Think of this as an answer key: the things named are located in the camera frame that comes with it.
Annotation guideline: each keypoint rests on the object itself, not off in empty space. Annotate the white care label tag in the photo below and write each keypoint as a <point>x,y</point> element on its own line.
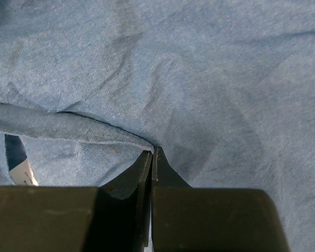
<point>23,174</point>

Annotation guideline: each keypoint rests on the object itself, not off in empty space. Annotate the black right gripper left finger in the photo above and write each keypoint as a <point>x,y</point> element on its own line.
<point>113,217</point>

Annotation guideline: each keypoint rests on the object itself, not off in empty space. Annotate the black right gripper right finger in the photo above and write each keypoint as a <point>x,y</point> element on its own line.
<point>210,219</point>

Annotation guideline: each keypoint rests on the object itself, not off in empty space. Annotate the blue fabric pillowcase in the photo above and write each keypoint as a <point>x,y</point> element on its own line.
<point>226,88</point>

